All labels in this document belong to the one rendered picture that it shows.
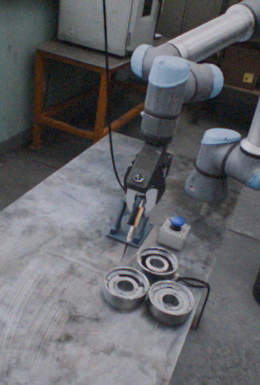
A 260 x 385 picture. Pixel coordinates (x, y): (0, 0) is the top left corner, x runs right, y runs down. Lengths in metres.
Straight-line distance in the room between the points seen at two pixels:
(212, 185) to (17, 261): 0.69
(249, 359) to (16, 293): 1.34
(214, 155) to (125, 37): 1.84
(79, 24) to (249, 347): 2.35
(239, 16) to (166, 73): 0.42
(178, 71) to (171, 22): 3.92
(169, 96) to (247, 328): 1.57
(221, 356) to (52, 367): 1.28
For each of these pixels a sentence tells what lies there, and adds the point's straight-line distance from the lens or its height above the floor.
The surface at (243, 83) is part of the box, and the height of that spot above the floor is 0.51.
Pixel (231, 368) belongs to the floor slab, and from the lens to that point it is 2.04.
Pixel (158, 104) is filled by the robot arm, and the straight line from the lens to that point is 0.85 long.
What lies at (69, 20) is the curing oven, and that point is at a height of 0.95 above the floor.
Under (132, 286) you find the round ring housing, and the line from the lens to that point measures 1.01.
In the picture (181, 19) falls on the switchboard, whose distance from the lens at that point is 4.72.
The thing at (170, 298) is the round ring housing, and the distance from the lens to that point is 1.02.
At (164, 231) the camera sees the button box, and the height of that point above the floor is 0.84.
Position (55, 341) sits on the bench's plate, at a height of 0.80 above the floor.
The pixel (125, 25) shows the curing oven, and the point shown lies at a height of 1.01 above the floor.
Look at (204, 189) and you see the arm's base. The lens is 1.43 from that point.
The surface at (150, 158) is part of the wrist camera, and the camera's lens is 0.88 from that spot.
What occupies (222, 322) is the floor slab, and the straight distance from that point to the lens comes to 2.20.
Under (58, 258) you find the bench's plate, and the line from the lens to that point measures 1.09.
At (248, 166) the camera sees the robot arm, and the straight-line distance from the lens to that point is 1.32.
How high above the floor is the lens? 1.51
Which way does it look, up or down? 31 degrees down
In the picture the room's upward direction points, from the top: 11 degrees clockwise
